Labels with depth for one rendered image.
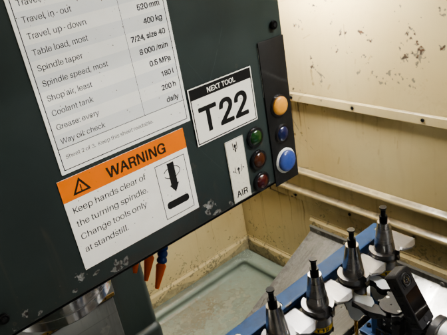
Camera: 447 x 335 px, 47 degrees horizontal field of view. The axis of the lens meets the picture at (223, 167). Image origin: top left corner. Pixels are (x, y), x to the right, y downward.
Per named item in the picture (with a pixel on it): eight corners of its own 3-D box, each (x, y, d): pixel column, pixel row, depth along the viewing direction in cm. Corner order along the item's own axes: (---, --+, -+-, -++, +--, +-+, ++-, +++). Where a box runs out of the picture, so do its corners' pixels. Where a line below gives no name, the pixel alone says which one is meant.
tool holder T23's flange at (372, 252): (380, 245, 116) (380, 236, 114) (405, 255, 111) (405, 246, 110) (364, 259, 112) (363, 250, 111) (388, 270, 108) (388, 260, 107)
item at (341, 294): (358, 294, 101) (358, 291, 101) (342, 308, 98) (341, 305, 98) (330, 280, 106) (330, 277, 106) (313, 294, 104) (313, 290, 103)
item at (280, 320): (280, 322, 96) (275, 293, 93) (295, 334, 92) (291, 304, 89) (261, 334, 94) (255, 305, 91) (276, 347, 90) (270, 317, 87)
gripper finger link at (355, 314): (329, 316, 106) (374, 331, 101) (328, 294, 103) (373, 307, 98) (335, 307, 108) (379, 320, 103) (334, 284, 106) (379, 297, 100)
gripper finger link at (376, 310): (348, 311, 100) (394, 325, 95) (348, 305, 100) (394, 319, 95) (358, 296, 104) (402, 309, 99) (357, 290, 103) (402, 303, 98)
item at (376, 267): (391, 266, 107) (390, 263, 107) (376, 280, 104) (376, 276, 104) (362, 254, 112) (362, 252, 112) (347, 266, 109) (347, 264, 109)
